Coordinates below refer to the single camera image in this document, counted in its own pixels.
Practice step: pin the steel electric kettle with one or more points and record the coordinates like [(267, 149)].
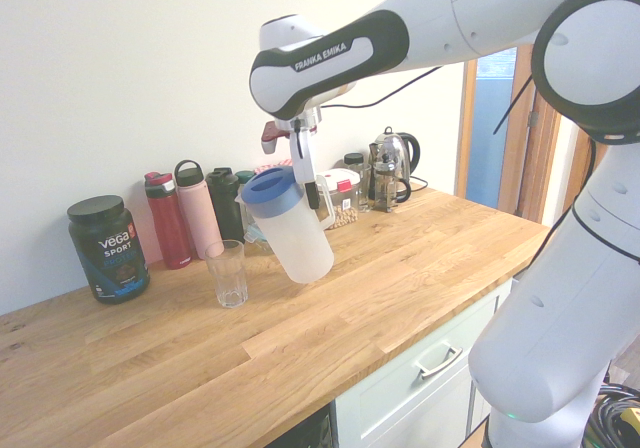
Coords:
[(400, 148)]

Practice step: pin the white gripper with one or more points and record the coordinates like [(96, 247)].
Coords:
[(307, 163)]

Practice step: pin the jar with red checkered lid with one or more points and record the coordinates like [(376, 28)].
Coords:
[(280, 164)]

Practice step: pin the clear container with blue clips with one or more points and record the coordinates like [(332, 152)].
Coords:
[(255, 238)]

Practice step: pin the black dishwasher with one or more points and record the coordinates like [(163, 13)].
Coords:
[(310, 430)]

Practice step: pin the white cabinet drawer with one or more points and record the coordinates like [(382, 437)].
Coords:
[(400, 408)]

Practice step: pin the wooden door frame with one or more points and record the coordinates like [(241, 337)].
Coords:
[(530, 178)]

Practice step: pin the clear drinking glass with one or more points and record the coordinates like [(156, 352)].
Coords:
[(227, 278)]

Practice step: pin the translucent pitcher with blue lid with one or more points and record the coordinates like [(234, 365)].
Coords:
[(295, 248)]

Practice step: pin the cereal container with white lid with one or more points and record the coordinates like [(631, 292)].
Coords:
[(346, 203)]

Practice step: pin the jar with green lid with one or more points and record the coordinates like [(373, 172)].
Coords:
[(244, 177)]

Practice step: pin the pink water bottle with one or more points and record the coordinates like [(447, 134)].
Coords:
[(197, 218)]

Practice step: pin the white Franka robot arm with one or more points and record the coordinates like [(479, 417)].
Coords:
[(550, 318)]

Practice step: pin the dark shaker bottle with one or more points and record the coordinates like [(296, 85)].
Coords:
[(225, 208)]

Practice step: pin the red water bottle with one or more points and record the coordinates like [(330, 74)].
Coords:
[(170, 228)]

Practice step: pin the glass French press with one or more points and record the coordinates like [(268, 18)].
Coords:
[(387, 188)]

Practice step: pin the black Vega protein tub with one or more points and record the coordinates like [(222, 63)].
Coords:
[(110, 258)]

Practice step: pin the clear glass mug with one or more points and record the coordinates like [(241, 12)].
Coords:
[(364, 193)]

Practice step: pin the jar with black lid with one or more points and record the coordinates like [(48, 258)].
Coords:
[(353, 159)]

